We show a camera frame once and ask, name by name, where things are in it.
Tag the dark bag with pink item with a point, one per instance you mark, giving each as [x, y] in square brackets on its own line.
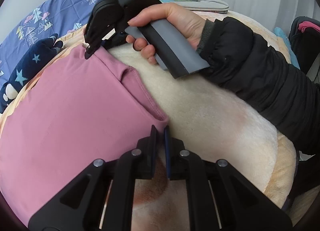
[304, 40]

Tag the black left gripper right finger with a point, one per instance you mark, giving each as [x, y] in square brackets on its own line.
[220, 197]

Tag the grey folded garment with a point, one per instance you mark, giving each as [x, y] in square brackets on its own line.
[215, 6]

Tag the pink garment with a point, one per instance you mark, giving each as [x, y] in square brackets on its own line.
[79, 110]

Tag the navy star fleece garment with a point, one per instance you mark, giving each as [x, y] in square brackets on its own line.
[32, 62]

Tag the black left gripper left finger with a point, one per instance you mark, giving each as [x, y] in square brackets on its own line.
[101, 196]

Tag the right hand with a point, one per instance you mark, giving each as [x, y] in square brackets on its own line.
[188, 23]

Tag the black sleeved right forearm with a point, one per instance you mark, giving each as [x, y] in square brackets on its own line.
[242, 62]

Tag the blue tree-print pillow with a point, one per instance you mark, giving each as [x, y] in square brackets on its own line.
[52, 16]

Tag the cream printed fleece blanket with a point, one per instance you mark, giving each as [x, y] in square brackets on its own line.
[211, 121]

